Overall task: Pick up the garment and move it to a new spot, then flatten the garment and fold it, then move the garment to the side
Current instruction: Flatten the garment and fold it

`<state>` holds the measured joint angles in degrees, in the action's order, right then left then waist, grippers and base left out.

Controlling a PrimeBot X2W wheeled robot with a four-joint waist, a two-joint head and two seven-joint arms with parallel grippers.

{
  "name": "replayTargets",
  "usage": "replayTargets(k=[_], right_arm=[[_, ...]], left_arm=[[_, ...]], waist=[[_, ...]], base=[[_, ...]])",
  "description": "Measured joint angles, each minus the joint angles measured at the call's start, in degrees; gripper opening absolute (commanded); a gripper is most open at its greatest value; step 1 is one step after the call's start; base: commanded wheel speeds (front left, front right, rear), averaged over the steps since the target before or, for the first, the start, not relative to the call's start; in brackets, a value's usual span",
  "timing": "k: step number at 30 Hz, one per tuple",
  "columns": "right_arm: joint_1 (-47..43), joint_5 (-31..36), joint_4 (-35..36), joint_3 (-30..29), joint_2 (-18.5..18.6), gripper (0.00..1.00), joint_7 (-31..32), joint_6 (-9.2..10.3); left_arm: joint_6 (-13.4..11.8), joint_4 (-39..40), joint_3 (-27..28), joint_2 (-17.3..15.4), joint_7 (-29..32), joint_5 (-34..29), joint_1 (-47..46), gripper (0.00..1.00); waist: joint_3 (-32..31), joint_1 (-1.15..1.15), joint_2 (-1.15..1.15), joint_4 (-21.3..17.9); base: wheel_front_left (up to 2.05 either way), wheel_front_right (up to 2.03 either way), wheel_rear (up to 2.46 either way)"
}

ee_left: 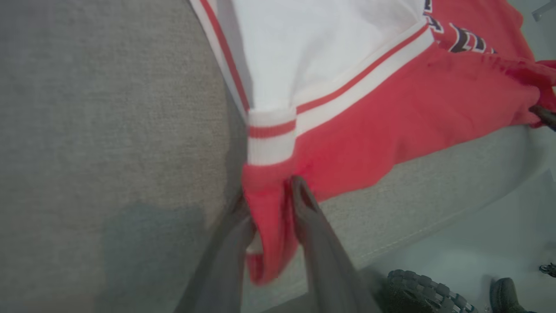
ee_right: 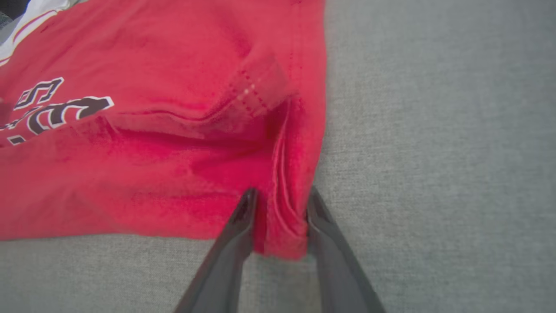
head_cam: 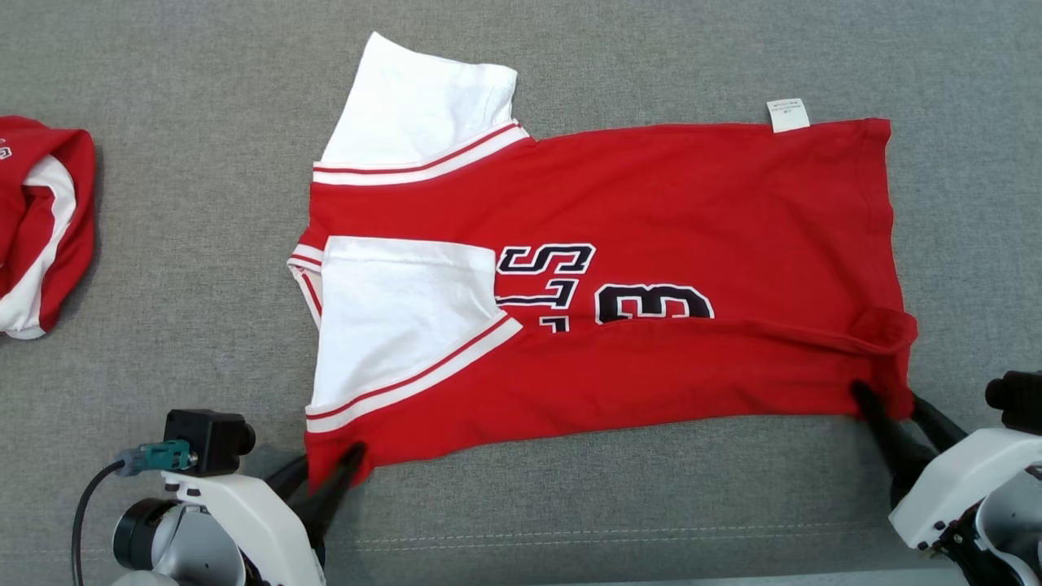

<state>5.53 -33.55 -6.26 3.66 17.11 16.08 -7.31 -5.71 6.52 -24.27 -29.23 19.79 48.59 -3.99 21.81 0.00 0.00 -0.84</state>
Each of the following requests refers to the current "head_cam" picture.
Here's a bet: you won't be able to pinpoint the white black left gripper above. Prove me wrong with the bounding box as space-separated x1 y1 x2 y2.
163 442 368 586

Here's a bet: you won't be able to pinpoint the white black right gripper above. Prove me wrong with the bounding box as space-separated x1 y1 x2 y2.
851 380 1042 552

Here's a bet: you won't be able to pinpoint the red jersey shirt white sleeves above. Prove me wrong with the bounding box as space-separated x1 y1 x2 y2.
287 31 921 493

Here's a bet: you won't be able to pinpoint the red shorts number 23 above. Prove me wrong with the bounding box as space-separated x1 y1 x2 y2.
0 115 97 340

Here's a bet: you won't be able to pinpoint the teal left camera connector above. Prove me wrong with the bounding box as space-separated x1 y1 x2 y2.
114 439 198 477

